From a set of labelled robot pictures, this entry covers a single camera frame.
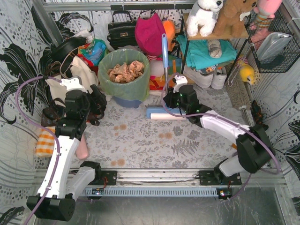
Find blue trash bin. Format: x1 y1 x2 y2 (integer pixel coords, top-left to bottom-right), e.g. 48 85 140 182
112 96 142 108

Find blue lint roller mop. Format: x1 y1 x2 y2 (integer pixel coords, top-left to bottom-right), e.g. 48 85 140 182
146 33 185 120

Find green trash bag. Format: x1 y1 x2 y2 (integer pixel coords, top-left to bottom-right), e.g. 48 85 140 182
97 48 150 101

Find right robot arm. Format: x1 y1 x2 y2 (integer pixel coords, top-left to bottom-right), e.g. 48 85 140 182
161 85 276 184

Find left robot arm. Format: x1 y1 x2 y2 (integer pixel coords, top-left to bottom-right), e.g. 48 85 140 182
26 76 107 221

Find rainbow striped bag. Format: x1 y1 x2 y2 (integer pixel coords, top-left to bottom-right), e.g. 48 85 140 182
149 55 182 90

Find cream canvas tote bag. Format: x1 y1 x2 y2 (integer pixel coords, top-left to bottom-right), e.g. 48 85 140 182
46 56 99 101

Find magenta cloth bag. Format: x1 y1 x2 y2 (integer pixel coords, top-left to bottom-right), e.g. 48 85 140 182
135 13 165 56

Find crumpled brown paper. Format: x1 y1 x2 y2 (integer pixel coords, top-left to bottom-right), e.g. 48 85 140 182
107 60 144 83

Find white sneakers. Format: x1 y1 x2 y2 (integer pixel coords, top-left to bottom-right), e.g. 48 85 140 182
183 66 227 90

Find pink faced plush doll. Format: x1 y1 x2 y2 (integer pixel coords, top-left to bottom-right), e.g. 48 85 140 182
147 54 164 78

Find teal folded cloth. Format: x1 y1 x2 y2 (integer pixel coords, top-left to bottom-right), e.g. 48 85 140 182
185 40 237 70

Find colourful printed cloth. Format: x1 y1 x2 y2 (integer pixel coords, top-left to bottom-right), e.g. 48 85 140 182
77 39 109 67

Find orange checkered cloth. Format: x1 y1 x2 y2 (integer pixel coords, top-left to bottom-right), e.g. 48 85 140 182
35 129 54 158

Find yellow plush toy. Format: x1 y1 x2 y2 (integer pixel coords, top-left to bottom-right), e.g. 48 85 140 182
237 58 255 85

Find wooden shelf rack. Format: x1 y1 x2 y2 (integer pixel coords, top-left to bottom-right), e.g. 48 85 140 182
176 13 237 73

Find black leather handbag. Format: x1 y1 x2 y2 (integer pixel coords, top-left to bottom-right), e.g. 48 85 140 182
107 10 138 49

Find orange plush toy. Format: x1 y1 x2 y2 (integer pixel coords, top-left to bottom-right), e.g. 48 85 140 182
162 20 175 51

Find white plush dog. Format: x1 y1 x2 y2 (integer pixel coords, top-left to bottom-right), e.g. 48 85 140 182
187 0 224 37

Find brown plush bear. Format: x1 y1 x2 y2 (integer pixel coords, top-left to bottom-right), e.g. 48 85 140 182
213 0 258 38

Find silver foil pouch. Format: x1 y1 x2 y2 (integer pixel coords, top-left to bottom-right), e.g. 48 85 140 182
256 32 293 61

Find pink plush toy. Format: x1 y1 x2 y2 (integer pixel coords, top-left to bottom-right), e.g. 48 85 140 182
249 0 282 43

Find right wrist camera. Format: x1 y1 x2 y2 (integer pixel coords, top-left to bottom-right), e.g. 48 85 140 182
173 75 188 86

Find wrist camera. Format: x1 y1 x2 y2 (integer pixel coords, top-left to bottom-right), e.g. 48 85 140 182
60 76 87 93
173 75 188 86

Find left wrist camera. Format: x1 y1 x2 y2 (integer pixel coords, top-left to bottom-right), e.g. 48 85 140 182
60 76 87 93

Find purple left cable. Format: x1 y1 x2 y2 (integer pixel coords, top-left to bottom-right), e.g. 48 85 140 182
14 75 64 225

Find black wire basket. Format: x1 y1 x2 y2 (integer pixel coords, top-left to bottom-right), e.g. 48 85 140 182
245 11 300 74

